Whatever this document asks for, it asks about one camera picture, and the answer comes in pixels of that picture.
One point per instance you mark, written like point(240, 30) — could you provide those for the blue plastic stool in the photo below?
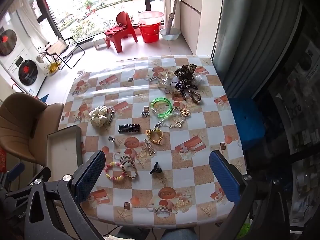
point(246, 122)

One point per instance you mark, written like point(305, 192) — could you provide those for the black beaded hair clip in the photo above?
point(128, 128)

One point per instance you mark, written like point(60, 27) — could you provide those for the red plastic chair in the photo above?
point(123, 20)

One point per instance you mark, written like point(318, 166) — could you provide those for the small silver earring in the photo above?
point(111, 139)

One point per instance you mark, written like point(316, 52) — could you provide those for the small white stool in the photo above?
point(98, 41)

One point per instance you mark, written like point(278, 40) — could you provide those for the gold flower brooch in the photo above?
point(185, 112)

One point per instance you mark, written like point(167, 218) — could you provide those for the grey mop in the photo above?
point(171, 20)

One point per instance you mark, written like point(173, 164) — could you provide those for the white sheer curtain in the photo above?
point(30, 15)

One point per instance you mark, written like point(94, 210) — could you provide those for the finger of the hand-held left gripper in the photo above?
point(43, 173)
point(15, 171)

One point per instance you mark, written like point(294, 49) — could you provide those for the white cabinet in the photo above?
point(191, 22)

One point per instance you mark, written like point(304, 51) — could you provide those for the gold tinsel decoration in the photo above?
point(53, 67)

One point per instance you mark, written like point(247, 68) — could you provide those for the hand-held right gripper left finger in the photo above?
point(90, 175)

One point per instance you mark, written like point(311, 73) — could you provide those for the silver star hair clip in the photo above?
point(167, 86)

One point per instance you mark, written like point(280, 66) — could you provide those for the black claw clip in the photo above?
point(156, 168)

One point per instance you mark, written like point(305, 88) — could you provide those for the silver spiked hair clip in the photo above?
point(111, 117)

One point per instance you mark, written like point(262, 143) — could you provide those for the pink plastic basin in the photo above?
point(150, 17)

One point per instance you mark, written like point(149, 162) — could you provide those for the grey shallow tray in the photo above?
point(65, 147)

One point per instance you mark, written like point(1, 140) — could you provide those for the light blue basin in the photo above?
point(170, 36)

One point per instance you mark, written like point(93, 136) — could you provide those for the white front-load washing machine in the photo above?
point(7, 42)
point(27, 72)

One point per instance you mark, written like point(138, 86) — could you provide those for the black frame folding chair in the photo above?
point(60, 47)

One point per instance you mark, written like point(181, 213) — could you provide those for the red plastic bucket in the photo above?
point(148, 33)

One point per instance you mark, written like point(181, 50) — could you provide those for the white polka dot scrunchie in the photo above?
point(96, 112)

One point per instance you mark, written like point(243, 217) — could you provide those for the beige leather chair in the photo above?
point(22, 125)

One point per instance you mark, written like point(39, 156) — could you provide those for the grey curtain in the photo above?
point(250, 42)

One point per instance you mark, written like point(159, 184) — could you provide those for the person's jeans leg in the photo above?
point(177, 233)

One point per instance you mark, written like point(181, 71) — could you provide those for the leopard print scrunchie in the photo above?
point(185, 71)

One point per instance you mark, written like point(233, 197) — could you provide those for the small silver charm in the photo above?
point(145, 114)

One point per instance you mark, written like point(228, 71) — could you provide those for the checkered printed tablecloth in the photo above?
point(200, 135)

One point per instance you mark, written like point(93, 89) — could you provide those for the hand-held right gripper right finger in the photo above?
point(225, 177)

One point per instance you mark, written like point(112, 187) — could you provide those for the red cloth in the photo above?
point(115, 30)

